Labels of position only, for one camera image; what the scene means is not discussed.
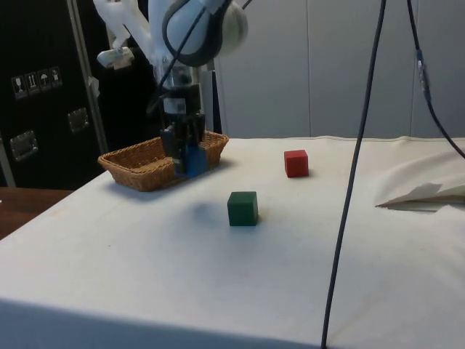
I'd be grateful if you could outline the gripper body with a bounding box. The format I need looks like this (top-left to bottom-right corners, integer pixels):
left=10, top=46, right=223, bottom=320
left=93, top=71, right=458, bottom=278
left=161, top=83, right=203, bottom=119

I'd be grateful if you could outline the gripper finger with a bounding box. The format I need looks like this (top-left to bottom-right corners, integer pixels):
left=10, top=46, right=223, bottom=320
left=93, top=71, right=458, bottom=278
left=182, top=113, right=209, bottom=148
left=161, top=124, right=185, bottom=170

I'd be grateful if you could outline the blue cube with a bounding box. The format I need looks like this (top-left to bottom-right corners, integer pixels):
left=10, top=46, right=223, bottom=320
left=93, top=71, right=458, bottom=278
left=174, top=143, right=209, bottom=178

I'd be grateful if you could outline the wicker basket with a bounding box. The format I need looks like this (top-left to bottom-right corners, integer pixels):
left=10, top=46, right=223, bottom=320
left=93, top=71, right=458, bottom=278
left=97, top=130, right=230, bottom=193

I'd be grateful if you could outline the green cube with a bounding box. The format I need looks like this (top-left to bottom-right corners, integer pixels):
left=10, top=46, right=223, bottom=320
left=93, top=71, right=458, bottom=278
left=227, top=190, right=259, bottom=228

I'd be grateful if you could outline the red cube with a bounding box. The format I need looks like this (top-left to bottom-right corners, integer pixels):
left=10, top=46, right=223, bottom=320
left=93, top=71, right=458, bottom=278
left=283, top=148, right=310, bottom=179

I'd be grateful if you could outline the black cabinet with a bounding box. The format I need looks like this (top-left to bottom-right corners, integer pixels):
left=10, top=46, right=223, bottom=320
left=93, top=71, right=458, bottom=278
left=0, top=0, right=163, bottom=190

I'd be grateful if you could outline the black cable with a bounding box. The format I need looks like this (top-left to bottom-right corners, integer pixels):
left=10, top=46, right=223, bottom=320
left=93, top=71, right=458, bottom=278
left=320, top=0, right=387, bottom=349
left=146, top=0, right=255, bottom=114
left=405, top=0, right=465, bottom=159

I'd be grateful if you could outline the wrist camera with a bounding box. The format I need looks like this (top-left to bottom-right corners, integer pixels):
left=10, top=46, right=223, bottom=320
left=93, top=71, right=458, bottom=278
left=97, top=47, right=134, bottom=71

